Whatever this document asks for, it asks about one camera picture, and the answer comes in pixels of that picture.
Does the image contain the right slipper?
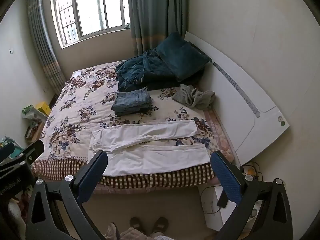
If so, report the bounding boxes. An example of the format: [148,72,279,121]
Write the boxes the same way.
[151,217,169,235]

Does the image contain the green white plastic bag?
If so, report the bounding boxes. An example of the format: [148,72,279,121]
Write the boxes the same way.
[22,105,48,123]

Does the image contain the dark teal velvet robe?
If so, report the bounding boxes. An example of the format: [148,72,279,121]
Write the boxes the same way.
[116,49,180,92]

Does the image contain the black smartphone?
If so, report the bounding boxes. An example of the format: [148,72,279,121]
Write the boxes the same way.
[217,190,229,208]

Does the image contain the slipper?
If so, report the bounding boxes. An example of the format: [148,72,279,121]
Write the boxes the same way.
[130,217,145,233]
[151,217,169,235]

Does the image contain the white bed headboard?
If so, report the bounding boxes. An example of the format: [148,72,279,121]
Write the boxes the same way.
[185,33,289,165]

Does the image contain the right grey-green curtain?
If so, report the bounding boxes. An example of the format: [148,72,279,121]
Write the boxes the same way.
[129,0,189,55]

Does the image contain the white bedside cabinet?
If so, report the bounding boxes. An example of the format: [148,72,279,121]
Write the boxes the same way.
[198,184,262,232]

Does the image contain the grey crumpled garment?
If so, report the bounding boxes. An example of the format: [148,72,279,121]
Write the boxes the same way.
[171,84,215,111]

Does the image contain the grey-green curtain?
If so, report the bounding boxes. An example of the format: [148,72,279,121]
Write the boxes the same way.
[129,0,189,55]
[27,0,66,95]

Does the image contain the folded blue jeans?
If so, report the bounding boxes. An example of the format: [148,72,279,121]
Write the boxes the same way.
[111,87,152,116]

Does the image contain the yellow box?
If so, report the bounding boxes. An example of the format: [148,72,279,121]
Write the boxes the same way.
[35,101,52,116]

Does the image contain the dark teal pillow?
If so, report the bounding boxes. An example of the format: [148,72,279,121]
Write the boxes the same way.
[155,32,212,80]

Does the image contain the floral bed blanket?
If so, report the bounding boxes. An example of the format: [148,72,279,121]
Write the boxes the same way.
[32,62,234,180]

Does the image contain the left slipper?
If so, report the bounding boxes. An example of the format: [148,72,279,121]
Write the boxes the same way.
[130,217,145,233]

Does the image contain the window with metal frame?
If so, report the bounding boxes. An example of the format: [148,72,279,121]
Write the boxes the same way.
[50,0,130,48]

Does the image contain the left grey-green curtain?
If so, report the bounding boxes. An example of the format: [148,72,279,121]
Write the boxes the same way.
[27,0,66,95]

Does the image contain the white pants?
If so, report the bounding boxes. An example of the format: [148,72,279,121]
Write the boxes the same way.
[88,120,210,177]

